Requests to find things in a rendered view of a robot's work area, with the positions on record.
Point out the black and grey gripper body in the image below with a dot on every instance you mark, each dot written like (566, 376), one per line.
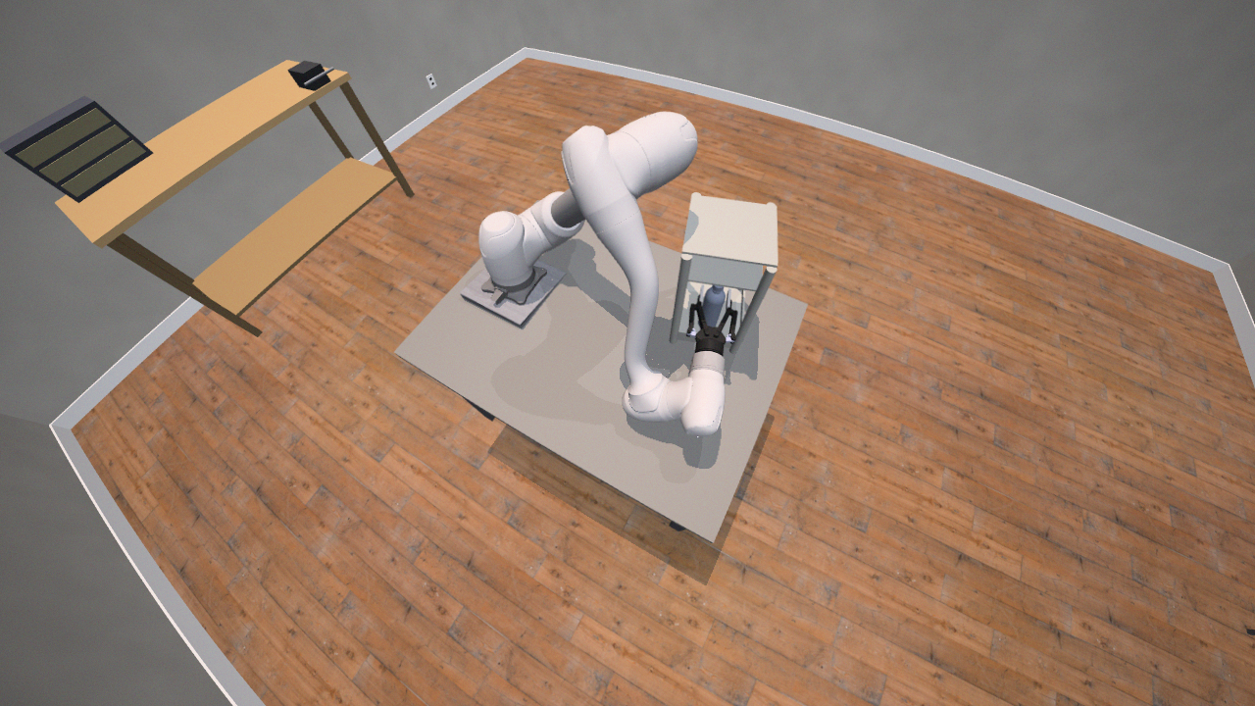
(703, 344)

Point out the blue-grey bottle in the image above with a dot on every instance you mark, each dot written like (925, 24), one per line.
(713, 303)

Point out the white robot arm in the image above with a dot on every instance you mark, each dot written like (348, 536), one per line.
(606, 175)

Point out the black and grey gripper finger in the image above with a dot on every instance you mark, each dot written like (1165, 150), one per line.
(729, 312)
(700, 314)

